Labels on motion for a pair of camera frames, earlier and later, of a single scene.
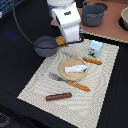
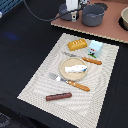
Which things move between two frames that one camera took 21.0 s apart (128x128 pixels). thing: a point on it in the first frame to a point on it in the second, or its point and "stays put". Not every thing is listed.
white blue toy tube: [75, 69] stays put
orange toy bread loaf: [60, 40] to [77, 44]
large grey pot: [92, 15] stays put
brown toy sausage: [58, 96] stays put
